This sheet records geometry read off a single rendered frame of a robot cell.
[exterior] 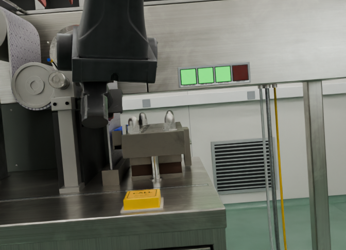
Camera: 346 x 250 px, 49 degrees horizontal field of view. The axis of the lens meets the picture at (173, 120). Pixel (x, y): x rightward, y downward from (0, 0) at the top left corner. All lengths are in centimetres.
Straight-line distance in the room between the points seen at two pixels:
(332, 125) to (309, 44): 261
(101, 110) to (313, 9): 89
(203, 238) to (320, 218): 94
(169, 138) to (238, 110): 278
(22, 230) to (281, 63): 98
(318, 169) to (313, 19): 58
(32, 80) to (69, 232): 45
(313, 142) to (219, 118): 217
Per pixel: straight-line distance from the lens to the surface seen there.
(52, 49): 105
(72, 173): 100
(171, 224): 74
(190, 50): 133
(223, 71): 133
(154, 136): 96
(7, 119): 145
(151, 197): 75
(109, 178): 101
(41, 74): 105
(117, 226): 75
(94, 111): 80
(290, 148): 386
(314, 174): 161
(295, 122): 385
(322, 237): 169
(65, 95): 99
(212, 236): 78
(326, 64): 143
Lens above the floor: 111
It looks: 3 degrees down
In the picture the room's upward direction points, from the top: 4 degrees counter-clockwise
